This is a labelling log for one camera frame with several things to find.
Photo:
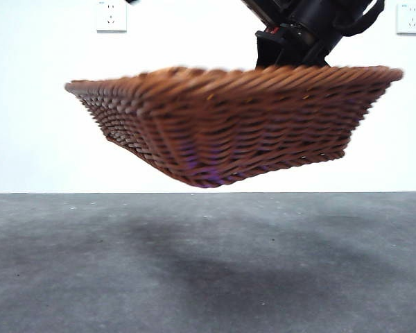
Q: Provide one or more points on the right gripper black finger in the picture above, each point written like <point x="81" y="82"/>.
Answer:
<point x="267" y="52"/>
<point x="317" y="57"/>

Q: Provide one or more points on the brown woven wicker basket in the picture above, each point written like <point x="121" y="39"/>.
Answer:
<point x="229" y="121"/>

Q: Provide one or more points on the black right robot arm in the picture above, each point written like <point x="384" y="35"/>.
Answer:
<point x="315" y="17"/>

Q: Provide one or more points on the white wall socket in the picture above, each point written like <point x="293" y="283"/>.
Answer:
<point x="412" y="19"/>
<point x="112" y="17"/>

